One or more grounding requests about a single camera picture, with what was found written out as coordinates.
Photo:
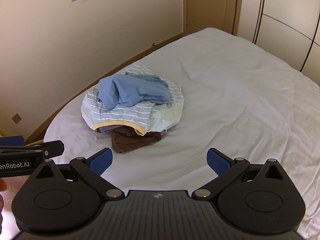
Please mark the cream wardrobe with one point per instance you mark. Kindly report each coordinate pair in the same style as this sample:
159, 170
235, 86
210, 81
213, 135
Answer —
287, 29

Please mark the light blue t-shirt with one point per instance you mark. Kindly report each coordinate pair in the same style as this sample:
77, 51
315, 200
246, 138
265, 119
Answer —
129, 89

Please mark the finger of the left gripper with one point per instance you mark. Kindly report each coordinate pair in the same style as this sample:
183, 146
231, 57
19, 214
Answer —
12, 141
49, 149

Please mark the brown wooden door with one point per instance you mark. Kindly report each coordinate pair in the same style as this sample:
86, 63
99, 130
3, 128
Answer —
219, 14

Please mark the person's left hand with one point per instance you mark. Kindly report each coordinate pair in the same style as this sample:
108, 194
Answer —
3, 188

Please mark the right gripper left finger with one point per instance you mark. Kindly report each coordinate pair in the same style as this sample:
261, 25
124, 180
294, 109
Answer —
90, 170

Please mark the white bed sheet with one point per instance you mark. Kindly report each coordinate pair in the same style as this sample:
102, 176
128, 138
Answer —
238, 99

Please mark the brown garment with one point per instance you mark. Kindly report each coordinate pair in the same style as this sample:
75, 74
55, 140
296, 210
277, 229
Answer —
125, 139

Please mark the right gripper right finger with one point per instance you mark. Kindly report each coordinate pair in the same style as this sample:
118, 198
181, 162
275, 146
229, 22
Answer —
228, 171

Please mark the low wall socket plate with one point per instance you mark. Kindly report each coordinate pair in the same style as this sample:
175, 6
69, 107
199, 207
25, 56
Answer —
16, 118

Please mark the grey striped garment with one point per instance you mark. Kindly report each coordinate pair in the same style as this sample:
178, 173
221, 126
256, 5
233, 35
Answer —
144, 116

